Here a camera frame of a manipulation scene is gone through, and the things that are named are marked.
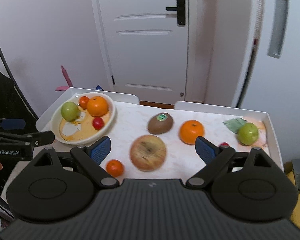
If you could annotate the green apple front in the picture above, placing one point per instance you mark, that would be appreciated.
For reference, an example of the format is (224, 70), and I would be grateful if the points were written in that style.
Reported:
(70, 111)

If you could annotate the small tangerine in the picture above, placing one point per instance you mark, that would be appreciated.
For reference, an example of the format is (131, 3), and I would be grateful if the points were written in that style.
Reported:
(83, 102)
(115, 168)

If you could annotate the brown kiwi with sticker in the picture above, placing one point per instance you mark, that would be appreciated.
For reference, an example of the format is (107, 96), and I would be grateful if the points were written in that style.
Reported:
(160, 123)

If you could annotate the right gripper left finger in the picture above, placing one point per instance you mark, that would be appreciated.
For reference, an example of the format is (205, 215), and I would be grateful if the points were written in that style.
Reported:
(90, 158)

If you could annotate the green apple far right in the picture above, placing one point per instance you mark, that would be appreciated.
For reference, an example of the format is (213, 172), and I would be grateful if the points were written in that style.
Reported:
(248, 134)

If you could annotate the green apple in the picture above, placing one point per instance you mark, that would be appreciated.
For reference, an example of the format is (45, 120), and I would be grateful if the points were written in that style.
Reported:
(248, 134)
(70, 111)

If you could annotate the orange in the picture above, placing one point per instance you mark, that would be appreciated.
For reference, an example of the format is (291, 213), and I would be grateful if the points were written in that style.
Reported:
(190, 130)
(97, 106)

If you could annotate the black door handle lock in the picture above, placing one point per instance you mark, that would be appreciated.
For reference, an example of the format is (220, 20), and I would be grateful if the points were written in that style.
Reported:
(180, 8)

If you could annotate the white panel door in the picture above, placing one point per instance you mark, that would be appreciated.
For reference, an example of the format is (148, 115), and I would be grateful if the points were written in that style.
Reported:
(144, 48)

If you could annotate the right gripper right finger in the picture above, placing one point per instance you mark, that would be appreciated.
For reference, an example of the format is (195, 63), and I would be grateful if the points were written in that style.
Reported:
(216, 158)

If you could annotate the large red yellow apple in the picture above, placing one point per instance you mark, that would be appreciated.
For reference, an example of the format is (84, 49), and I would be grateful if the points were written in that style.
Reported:
(148, 153)

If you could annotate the cream duck print plate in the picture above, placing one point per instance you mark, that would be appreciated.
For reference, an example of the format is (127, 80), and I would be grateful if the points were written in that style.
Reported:
(81, 131)

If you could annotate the red cherry tomato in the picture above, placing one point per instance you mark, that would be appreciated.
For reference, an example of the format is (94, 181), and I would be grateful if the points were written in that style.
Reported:
(224, 145)
(98, 123)

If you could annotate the white wardrobe sliding door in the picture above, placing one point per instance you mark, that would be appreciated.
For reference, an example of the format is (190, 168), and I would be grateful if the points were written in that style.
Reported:
(274, 82)

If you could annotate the white tray table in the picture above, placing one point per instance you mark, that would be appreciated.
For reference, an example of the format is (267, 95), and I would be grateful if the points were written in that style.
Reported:
(59, 153)

